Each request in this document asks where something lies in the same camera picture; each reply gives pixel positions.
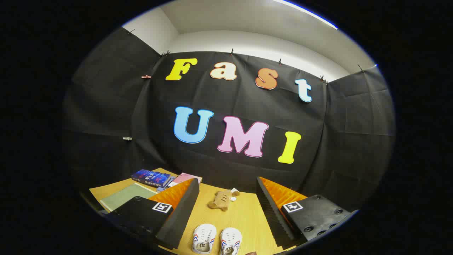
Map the dark blue book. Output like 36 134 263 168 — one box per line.
131 169 172 187

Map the cream fabric storage box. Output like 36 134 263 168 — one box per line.
100 182 158 213

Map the black backdrop cloth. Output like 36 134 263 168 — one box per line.
64 27 396 213

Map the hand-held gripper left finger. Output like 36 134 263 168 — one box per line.
105 178 200 250

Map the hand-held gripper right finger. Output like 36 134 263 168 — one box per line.
257 176 359 250

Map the brown plush toy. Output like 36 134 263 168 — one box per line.
207 188 240 212

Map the white shoe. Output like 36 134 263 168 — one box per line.
219 227 243 255
192 224 217 255

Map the light blue book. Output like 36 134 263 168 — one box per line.
157 176 177 192

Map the pink cover book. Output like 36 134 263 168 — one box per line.
172 172 203 185

